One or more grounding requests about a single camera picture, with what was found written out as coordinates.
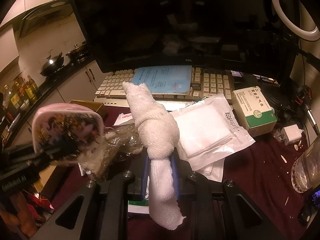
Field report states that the clear bag of white gauze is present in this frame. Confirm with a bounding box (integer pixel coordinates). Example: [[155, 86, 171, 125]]
[[171, 93, 255, 182]]

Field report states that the pink floral pouch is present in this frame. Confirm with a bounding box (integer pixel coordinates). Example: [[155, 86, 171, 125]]
[[31, 103, 104, 165]]

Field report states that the clear plastic bag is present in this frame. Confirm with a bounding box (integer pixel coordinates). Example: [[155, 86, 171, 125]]
[[79, 124, 143, 181]]

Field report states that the white red tissue packet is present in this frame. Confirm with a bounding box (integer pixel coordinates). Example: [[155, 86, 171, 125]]
[[113, 113, 135, 126]]

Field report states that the brown cardboard box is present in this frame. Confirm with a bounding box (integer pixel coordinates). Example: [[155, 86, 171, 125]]
[[69, 100, 108, 120]]

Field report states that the oil bottle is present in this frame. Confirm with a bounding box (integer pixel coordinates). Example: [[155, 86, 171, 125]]
[[25, 75, 41, 103]]

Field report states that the blue paper booklet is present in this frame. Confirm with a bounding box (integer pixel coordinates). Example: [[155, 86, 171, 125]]
[[131, 65, 192, 94]]

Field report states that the beige mechanical keyboard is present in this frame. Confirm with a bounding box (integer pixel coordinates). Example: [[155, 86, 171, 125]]
[[94, 66, 234, 111]]

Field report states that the green white medicine box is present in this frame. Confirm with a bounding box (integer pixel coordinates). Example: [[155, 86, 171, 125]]
[[231, 86, 277, 137]]

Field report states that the black wok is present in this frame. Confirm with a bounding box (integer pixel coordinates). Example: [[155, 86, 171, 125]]
[[40, 52, 64, 77]]

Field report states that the white power adapter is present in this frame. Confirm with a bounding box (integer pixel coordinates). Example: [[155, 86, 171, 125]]
[[280, 124, 303, 145]]

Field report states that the dark cooking pot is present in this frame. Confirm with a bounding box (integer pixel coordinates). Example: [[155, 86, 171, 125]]
[[65, 41, 88, 61]]

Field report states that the clear glass cup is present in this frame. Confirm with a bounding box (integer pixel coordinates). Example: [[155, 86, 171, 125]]
[[291, 135, 320, 193]]

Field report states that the black TCL monitor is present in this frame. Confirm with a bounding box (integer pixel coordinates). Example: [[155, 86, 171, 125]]
[[69, 0, 298, 76]]

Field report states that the range hood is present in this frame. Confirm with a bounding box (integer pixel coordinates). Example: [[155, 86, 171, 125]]
[[18, 0, 73, 38]]

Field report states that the white ring light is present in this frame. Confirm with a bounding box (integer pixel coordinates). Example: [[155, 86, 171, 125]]
[[272, 0, 319, 42]]

